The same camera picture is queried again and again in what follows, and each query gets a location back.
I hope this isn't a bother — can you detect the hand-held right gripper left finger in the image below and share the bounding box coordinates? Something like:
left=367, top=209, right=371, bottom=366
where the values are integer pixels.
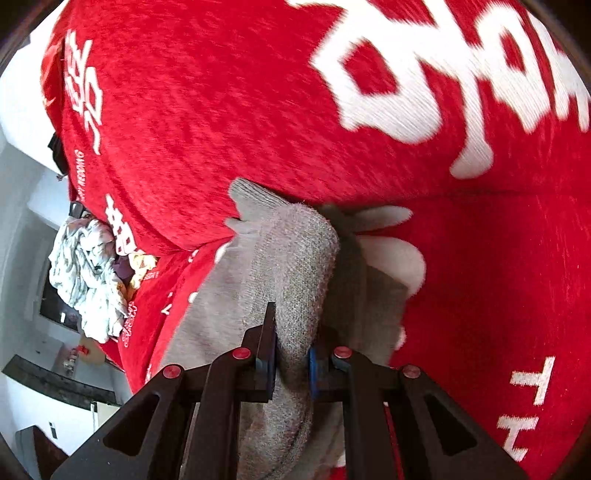
left=50, top=302, right=278, bottom=480

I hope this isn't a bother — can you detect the red satin pillow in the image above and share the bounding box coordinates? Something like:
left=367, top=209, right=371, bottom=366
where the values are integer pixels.
left=39, top=34, right=65, bottom=139

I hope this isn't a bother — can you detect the grey knit sock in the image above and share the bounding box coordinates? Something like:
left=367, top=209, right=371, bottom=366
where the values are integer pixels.
left=159, top=178, right=413, bottom=480

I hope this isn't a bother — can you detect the white cabinet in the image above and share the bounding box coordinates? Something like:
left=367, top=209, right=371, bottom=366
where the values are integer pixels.
left=90, top=401, right=122, bottom=432

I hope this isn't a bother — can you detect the dark purple cloth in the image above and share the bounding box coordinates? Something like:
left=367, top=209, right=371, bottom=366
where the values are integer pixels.
left=112, top=256, right=136, bottom=283

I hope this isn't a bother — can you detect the dark wooden shelf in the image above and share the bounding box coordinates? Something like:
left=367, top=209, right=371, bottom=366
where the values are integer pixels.
left=2, top=354, right=118, bottom=412

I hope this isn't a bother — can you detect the red printed blanket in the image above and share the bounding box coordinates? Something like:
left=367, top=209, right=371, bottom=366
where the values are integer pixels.
left=39, top=0, right=591, bottom=480

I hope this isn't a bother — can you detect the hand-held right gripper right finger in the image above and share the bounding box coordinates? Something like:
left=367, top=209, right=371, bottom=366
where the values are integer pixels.
left=308, top=346, right=531, bottom=480

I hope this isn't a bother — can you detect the cardboard box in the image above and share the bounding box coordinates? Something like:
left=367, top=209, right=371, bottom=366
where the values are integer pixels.
left=78, top=333, right=109, bottom=366

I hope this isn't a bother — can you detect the floral quilt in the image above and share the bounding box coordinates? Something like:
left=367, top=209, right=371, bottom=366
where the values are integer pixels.
left=48, top=216, right=131, bottom=343

